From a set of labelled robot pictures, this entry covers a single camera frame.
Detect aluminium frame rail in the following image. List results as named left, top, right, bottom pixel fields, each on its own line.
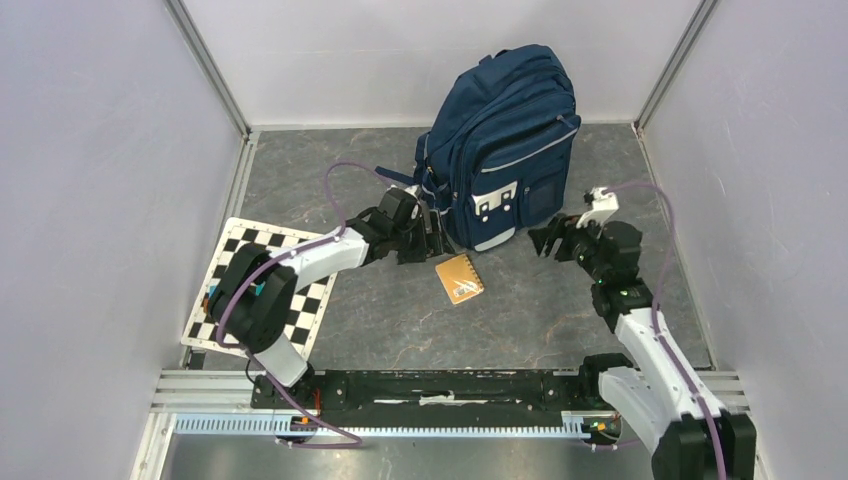
left=150, top=370, right=750, bottom=440

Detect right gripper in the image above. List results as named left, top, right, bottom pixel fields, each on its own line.
left=527, top=210, right=608, bottom=282

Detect navy blue backpack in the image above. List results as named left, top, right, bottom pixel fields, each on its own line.
left=376, top=44, right=582, bottom=252

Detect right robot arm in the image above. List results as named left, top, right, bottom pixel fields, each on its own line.
left=528, top=215, right=757, bottom=479

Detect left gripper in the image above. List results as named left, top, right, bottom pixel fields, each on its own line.
left=390, top=208, right=454, bottom=265

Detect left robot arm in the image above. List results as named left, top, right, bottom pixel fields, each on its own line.
left=205, top=187, right=455, bottom=408

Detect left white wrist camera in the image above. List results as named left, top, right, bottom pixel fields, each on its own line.
left=404, top=185, right=423, bottom=199

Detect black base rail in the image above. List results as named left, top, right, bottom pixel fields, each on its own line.
left=287, top=369, right=612, bottom=428

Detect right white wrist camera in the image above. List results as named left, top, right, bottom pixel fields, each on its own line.
left=576, top=186, right=619, bottom=229

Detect checkerboard calibration board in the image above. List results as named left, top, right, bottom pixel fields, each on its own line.
left=181, top=217, right=336, bottom=358

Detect colourful blocks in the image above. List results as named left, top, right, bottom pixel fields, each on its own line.
left=203, top=283, right=265, bottom=321

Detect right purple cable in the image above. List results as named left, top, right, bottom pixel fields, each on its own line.
left=592, top=182, right=730, bottom=480

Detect orange card pack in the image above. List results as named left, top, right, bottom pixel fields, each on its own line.
left=435, top=253, right=485, bottom=305

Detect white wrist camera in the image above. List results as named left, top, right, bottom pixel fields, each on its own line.
left=576, top=186, right=619, bottom=229
left=404, top=185, right=423, bottom=199

